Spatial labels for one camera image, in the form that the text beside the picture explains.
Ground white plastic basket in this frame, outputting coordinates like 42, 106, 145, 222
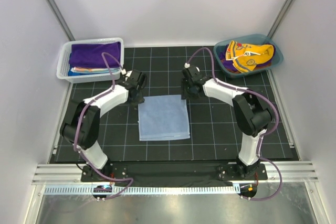
56, 38, 124, 83

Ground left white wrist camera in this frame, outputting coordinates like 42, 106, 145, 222
125, 70, 132, 77

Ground teal plastic bin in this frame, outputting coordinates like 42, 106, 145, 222
213, 34, 284, 79

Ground aluminium rail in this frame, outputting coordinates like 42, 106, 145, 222
32, 161, 318, 185

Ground left aluminium frame post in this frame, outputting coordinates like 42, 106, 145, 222
46, 0, 75, 41

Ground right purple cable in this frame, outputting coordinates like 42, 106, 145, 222
184, 47, 284, 200

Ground blue folded towel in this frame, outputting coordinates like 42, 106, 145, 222
68, 70, 80, 76

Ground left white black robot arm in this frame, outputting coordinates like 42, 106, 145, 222
60, 70, 148, 182

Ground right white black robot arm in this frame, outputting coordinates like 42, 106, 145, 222
181, 63, 276, 180

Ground right aluminium frame post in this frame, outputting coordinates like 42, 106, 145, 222
267, 0, 295, 39

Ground aluminium frame post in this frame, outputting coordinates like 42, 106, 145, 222
46, 0, 75, 41
267, 0, 295, 39

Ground orange patterned folded towel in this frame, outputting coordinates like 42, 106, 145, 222
70, 67, 119, 74

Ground white slotted cable duct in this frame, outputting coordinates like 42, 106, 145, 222
44, 184, 240, 196

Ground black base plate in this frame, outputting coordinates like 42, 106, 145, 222
81, 160, 268, 186

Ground yellow purple patterned towel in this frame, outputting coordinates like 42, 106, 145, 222
219, 40, 276, 74

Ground light blue white towel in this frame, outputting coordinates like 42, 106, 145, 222
138, 94, 190, 141

